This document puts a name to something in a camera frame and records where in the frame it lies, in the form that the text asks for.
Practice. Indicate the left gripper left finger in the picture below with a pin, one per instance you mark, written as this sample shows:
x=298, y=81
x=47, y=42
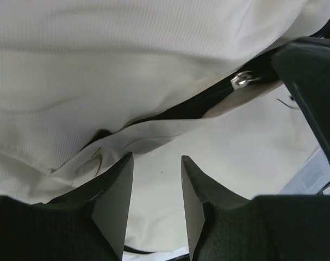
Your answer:
x=87, y=223

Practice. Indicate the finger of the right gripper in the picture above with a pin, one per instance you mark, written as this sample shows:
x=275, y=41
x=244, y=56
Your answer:
x=304, y=67

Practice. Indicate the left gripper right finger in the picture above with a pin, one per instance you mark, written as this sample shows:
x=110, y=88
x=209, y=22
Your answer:
x=222, y=225

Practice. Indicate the cream canvas backpack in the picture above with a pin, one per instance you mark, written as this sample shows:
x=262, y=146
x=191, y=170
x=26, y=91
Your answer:
x=84, y=82

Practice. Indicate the clear plastic parts box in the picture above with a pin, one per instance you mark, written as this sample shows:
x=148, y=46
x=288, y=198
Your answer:
x=311, y=178

